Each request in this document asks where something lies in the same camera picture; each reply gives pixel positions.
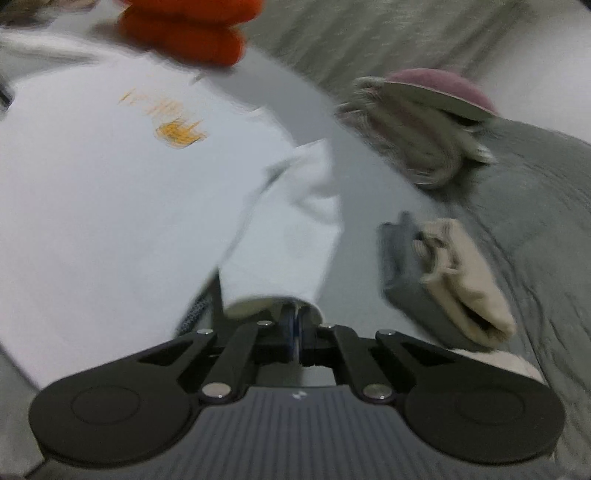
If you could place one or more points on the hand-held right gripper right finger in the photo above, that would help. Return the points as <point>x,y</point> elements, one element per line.
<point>302,339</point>

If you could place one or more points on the grey quilted blanket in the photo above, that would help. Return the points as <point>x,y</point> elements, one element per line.
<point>545,207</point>

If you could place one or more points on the pink pillow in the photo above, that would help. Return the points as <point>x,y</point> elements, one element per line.
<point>438,87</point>

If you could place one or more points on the grey bed sheet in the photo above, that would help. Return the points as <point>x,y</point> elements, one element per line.
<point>360,194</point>

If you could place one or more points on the folded grey pink quilt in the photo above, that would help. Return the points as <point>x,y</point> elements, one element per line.
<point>415,147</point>

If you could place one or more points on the orange pumpkin plush pillow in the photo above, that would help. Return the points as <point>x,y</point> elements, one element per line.
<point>194,32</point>

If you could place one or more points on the grey star curtain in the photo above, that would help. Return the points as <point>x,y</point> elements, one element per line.
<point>369,32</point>

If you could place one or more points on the white t-shirt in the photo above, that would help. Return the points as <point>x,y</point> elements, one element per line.
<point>115,207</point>

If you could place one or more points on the folded grey garment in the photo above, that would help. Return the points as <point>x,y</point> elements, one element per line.
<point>406,286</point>

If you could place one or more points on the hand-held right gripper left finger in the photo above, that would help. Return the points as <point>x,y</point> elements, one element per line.
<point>290,337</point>

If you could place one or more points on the folded beige garment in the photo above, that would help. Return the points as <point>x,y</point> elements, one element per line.
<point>466,277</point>

